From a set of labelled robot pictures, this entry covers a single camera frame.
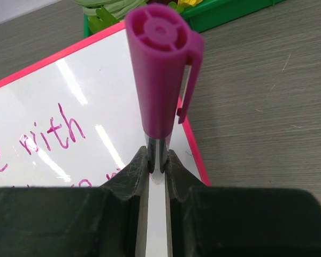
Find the magenta capped whiteboard marker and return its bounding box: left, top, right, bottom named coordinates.
left=125, top=4, right=204, bottom=173

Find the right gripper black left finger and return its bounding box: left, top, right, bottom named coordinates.
left=0, top=147, right=148, bottom=256

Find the green plastic tray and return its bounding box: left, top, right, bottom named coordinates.
left=83, top=1, right=278, bottom=36

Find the pink framed whiteboard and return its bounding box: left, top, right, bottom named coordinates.
left=0, top=22, right=208, bottom=256

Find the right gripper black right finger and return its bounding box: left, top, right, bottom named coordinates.
left=165, top=150, right=321, bottom=256

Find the yellow leaf cabbage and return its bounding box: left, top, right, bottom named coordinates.
left=167, top=0, right=203, bottom=13

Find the green long beans bundle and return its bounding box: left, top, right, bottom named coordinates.
left=74, top=0, right=148, bottom=34

